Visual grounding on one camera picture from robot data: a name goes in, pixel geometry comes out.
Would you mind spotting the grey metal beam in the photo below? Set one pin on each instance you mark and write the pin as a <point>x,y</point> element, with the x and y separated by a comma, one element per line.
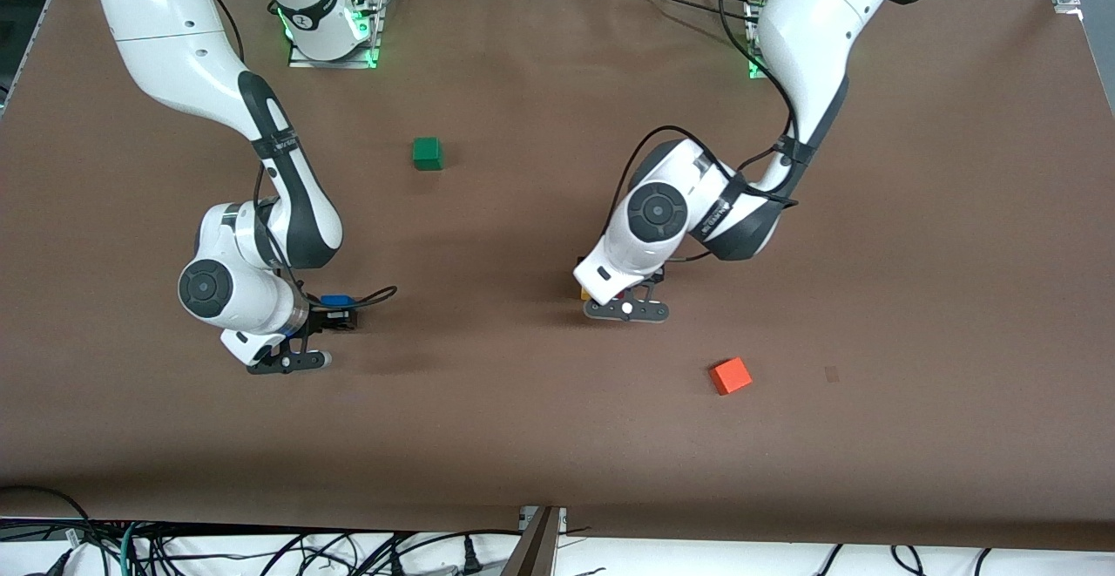
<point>531,550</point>

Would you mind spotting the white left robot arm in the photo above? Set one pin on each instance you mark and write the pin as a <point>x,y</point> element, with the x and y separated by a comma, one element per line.
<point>810,36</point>

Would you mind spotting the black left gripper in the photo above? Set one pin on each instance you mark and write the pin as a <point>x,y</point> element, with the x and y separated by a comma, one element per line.
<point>658,277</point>

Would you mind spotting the orange cube block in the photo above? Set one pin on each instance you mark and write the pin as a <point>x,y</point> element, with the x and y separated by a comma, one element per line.
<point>730,376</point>

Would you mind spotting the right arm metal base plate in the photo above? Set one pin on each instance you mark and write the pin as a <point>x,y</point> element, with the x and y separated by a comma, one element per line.
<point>348,62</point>

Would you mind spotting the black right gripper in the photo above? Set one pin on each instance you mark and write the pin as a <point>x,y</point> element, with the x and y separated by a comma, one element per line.
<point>332,319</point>

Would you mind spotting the green cube block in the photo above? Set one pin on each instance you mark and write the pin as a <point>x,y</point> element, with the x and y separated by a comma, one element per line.
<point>427,153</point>

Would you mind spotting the blue cube block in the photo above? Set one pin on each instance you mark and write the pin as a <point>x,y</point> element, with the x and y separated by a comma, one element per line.
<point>336,301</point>

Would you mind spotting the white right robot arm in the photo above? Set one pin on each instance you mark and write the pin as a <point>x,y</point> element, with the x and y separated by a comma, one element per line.
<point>165,27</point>

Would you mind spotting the silver metal bracket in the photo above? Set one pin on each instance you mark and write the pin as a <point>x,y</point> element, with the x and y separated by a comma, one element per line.
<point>557,517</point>

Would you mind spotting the brown paper table cover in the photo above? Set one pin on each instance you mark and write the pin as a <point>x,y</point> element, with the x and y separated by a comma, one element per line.
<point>523,437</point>

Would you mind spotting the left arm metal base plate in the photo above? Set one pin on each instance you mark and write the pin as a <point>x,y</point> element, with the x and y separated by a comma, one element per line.
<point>754,66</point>

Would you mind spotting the black power plug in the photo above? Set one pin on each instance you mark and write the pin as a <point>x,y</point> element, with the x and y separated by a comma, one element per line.
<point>471,559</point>

